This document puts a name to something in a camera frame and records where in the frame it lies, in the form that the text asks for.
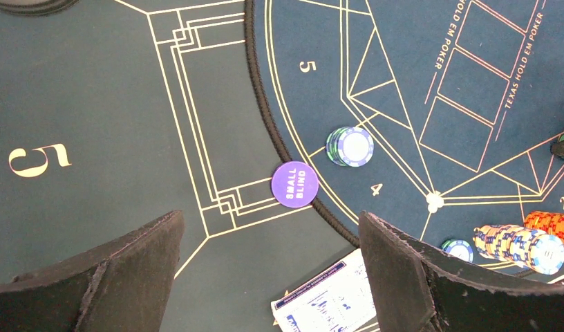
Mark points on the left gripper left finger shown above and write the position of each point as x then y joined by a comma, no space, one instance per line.
121,285

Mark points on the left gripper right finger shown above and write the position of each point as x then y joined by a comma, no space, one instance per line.
417,287

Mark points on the teal poker chip stack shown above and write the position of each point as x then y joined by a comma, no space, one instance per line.
458,248

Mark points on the orange poker chip stack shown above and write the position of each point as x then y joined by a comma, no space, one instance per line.
549,222

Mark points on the pink blue poker chip stack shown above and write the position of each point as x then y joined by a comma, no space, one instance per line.
524,247

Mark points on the teal chips seat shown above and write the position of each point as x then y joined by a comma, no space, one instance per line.
350,146

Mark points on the purple small blind button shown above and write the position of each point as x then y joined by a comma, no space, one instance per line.
294,184

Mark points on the blue playing card deck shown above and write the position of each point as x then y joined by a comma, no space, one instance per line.
337,299

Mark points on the round blue poker mat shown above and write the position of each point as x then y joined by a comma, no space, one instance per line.
463,100

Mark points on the dark green rectangular poker mat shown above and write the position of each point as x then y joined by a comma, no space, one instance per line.
113,113

